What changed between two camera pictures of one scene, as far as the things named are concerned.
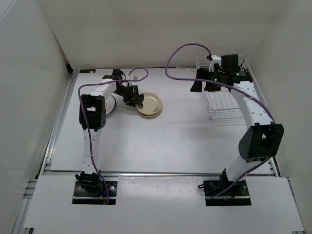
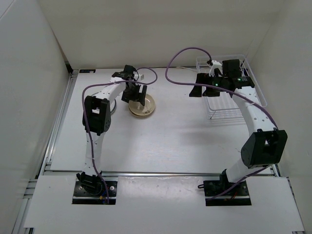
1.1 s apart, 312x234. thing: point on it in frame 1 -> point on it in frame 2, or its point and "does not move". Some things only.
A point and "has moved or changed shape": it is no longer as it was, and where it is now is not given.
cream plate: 152,105 has moved or changed shape
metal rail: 61,173 does not move
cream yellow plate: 149,107 -> 143,116
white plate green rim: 110,105 does not move
